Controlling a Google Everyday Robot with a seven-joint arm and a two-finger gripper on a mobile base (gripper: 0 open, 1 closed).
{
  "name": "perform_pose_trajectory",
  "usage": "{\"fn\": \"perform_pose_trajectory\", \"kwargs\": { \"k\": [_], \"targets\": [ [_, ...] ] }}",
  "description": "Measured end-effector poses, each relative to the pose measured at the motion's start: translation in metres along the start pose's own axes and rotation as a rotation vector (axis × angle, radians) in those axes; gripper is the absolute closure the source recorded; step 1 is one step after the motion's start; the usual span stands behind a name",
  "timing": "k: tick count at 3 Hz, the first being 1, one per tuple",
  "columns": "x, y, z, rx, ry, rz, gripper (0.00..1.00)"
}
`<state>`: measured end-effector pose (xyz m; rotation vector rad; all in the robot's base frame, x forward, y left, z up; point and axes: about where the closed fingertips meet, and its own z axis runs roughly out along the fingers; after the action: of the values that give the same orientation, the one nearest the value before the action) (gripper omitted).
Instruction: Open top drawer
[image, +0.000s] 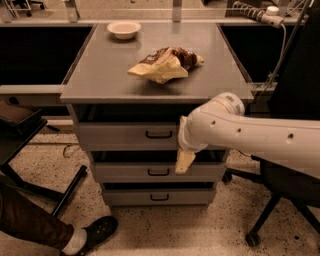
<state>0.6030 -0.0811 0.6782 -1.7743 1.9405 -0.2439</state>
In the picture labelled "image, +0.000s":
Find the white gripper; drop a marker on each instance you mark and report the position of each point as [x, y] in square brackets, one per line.
[183, 137]

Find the grey top drawer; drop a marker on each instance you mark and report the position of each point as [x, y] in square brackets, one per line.
[127, 136]

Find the grey drawer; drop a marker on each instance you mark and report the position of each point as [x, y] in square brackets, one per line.
[147, 198]
[127, 136]
[152, 172]

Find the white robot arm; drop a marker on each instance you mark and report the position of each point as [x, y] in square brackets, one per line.
[294, 144]

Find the grey drawer cabinet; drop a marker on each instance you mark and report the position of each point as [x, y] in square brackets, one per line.
[100, 90]

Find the grey bottom drawer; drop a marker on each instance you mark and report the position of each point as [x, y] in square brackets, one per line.
[147, 198]

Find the grey middle drawer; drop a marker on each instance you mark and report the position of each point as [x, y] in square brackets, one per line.
[152, 172]

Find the yellow brown chip bag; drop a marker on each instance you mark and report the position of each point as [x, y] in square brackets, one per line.
[165, 64]

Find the black shoe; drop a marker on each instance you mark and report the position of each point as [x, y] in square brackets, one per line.
[98, 232]

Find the black office chair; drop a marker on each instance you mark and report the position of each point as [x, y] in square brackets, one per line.
[296, 97]

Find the white sock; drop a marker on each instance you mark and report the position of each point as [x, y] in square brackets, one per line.
[76, 243]

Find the white bowl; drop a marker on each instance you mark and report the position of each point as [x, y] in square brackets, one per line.
[124, 30]

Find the white power strip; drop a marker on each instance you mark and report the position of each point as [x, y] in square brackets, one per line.
[268, 16]

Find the black side table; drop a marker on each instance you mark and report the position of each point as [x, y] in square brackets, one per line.
[18, 126]

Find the brown trouser leg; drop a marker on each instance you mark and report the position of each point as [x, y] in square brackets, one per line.
[22, 219]

